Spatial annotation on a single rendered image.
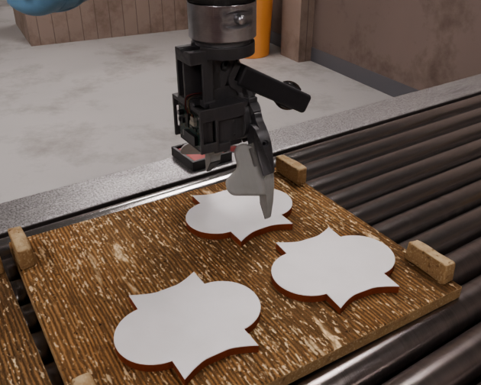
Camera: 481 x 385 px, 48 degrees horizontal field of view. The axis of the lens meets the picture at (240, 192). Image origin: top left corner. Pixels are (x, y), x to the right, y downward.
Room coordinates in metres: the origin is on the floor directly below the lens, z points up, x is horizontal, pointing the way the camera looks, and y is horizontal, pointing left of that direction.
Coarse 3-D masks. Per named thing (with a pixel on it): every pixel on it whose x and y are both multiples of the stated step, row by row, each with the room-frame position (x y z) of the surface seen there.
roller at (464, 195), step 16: (464, 192) 0.71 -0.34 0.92; (480, 192) 0.71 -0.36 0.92; (416, 208) 0.66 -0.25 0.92; (432, 208) 0.66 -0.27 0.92; (448, 208) 0.67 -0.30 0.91; (464, 208) 0.68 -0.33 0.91; (384, 224) 0.62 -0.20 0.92; (400, 224) 0.62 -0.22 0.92; (416, 224) 0.63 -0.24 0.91; (432, 224) 0.64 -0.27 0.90; (400, 240) 0.61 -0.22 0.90; (48, 368) 0.36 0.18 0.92
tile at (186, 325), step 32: (192, 288) 0.45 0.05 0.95; (224, 288) 0.45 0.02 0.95; (128, 320) 0.40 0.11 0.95; (160, 320) 0.40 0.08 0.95; (192, 320) 0.40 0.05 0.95; (224, 320) 0.40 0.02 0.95; (256, 320) 0.40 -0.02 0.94; (128, 352) 0.36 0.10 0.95; (160, 352) 0.36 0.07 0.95; (192, 352) 0.36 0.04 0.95; (224, 352) 0.36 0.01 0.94; (256, 352) 0.37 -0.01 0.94
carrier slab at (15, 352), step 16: (0, 288) 0.46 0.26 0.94; (0, 304) 0.44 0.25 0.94; (16, 304) 0.44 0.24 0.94; (0, 320) 0.41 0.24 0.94; (16, 320) 0.41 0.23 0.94; (0, 336) 0.39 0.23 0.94; (16, 336) 0.39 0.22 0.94; (0, 352) 0.37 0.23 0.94; (16, 352) 0.37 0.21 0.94; (32, 352) 0.37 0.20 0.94; (0, 368) 0.35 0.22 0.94; (16, 368) 0.35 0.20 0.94; (32, 368) 0.35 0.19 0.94; (0, 384) 0.33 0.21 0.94; (16, 384) 0.33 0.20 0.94; (32, 384) 0.33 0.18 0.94; (48, 384) 0.33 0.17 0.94
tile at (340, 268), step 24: (312, 240) 0.54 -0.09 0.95; (336, 240) 0.54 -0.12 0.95; (360, 240) 0.54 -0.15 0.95; (288, 264) 0.49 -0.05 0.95; (312, 264) 0.49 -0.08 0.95; (336, 264) 0.49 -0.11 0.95; (360, 264) 0.49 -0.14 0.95; (384, 264) 0.49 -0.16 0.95; (288, 288) 0.45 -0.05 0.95; (312, 288) 0.45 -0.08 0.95; (336, 288) 0.45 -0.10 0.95; (360, 288) 0.45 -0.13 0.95; (384, 288) 0.46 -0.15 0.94
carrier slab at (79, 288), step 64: (192, 192) 0.68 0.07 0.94; (320, 192) 0.68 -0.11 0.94; (64, 256) 0.52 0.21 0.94; (128, 256) 0.52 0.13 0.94; (192, 256) 0.52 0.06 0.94; (256, 256) 0.52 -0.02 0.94; (64, 320) 0.41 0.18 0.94; (320, 320) 0.41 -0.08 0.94; (384, 320) 0.41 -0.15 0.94; (64, 384) 0.34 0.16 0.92; (128, 384) 0.33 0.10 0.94; (192, 384) 0.33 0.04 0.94; (256, 384) 0.33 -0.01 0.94
